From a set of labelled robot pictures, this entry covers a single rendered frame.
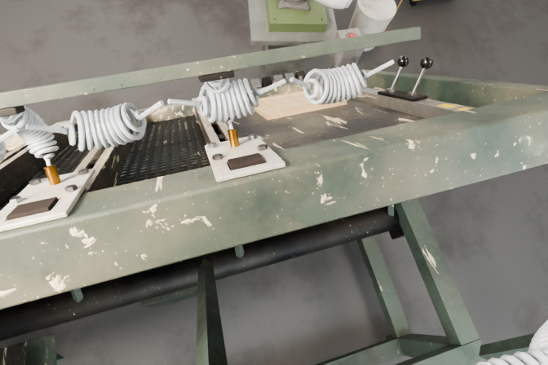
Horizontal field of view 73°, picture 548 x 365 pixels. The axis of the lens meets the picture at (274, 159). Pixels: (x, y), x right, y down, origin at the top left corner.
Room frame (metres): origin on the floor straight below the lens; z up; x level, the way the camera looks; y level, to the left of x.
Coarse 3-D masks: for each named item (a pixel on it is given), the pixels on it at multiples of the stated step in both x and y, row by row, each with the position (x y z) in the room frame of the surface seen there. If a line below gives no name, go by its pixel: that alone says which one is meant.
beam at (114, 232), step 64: (384, 128) 0.36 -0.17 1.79; (448, 128) 0.35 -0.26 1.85; (512, 128) 0.38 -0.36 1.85; (128, 192) 0.12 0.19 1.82; (192, 192) 0.14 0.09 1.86; (256, 192) 0.16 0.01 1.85; (320, 192) 0.19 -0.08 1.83; (384, 192) 0.23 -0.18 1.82; (0, 256) 0.00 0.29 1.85; (64, 256) 0.02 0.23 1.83; (128, 256) 0.04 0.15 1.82; (192, 256) 0.06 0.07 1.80
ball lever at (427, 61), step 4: (424, 56) 0.82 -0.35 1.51; (428, 56) 0.82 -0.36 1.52; (420, 60) 0.82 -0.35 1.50; (424, 60) 0.81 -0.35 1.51; (428, 60) 0.81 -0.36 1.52; (432, 60) 0.81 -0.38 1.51; (420, 64) 0.81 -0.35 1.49; (424, 64) 0.80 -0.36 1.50; (428, 64) 0.80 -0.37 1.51; (432, 64) 0.81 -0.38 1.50; (424, 68) 0.80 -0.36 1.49; (420, 76) 0.78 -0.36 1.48; (420, 80) 0.77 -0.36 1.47; (416, 84) 0.76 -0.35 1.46; (416, 88) 0.75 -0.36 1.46; (412, 92) 0.73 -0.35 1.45
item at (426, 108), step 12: (324, 84) 1.06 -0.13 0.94; (360, 96) 0.85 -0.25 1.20; (372, 96) 0.81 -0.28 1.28; (384, 96) 0.77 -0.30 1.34; (396, 108) 0.71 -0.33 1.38; (408, 108) 0.69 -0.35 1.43; (420, 108) 0.66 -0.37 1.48; (432, 108) 0.63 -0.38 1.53; (444, 108) 0.61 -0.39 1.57; (456, 108) 0.61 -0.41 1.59
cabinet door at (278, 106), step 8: (272, 96) 0.95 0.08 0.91; (280, 96) 0.94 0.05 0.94; (288, 96) 0.94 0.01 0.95; (296, 96) 0.93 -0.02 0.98; (304, 96) 0.92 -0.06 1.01; (264, 104) 0.81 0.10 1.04; (272, 104) 0.81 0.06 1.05; (280, 104) 0.81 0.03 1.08; (288, 104) 0.80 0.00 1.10; (296, 104) 0.79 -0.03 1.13; (304, 104) 0.78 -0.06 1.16; (312, 104) 0.77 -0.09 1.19; (320, 104) 0.77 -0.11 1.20; (328, 104) 0.78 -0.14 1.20; (336, 104) 0.79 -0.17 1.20; (344, 104) 0.81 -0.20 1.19; (264, 112) 0.70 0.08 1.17; (272, 112) 0.69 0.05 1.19; (280, 112) 0.69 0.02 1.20; (288, 112) 0.70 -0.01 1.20; (296, 112) 0.72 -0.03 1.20
